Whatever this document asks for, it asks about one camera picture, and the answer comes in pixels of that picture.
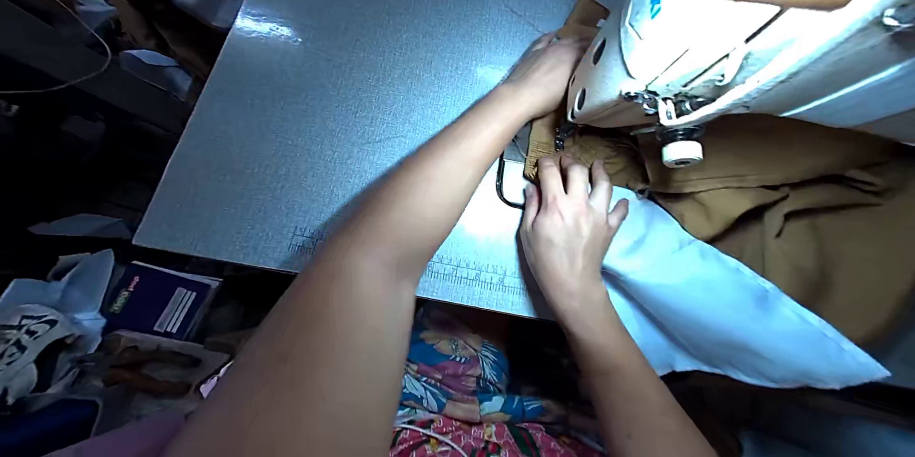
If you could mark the dark purple notebook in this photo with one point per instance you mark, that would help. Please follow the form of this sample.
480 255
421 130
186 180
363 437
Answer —
155 301

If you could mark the person's right hand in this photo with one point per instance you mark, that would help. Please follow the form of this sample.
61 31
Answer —
572 232

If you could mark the person's right index finger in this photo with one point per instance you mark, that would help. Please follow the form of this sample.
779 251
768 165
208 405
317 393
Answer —
551 179

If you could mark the white cloth with black print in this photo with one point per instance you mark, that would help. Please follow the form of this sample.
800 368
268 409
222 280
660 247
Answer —
30 346

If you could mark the white sewing machine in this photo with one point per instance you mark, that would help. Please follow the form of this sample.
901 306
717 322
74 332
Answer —
643 42

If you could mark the brown fabric garment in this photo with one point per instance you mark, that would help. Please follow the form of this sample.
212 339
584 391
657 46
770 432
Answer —
808 235

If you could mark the person's right middle finger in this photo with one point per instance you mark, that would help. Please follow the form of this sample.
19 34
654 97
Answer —
576 179

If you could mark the person's left forearm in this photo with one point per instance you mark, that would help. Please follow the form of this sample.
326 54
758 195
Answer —
372 278

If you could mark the white pocket fabric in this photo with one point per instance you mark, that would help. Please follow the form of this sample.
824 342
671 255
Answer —
722 300

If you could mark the crumpled pale fabric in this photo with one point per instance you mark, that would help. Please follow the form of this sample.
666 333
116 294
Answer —
82 292

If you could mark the person's right forearm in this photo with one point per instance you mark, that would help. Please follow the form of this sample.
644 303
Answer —
629 385

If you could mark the person's body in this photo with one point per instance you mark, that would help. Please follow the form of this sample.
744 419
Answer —
457 355

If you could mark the grey sewing table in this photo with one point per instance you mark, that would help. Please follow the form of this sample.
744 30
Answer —
343 85

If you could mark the blue box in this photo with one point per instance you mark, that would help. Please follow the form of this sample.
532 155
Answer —
53 430

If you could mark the person's right thumb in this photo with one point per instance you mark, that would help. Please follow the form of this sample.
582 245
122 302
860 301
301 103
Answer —
530 205

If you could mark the person's right ring finger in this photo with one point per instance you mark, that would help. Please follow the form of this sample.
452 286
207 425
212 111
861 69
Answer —
601 186

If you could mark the person's left fingers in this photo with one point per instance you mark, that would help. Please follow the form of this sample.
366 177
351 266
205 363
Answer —
572 48

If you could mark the person's legs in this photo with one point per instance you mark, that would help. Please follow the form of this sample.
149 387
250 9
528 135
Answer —
486 438

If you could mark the person's right little finger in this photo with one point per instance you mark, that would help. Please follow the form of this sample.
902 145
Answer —
618 213

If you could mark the person's left hand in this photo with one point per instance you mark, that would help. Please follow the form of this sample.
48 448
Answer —
545 77

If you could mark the pile of brown garments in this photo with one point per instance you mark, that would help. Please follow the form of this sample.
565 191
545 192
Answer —
154 10

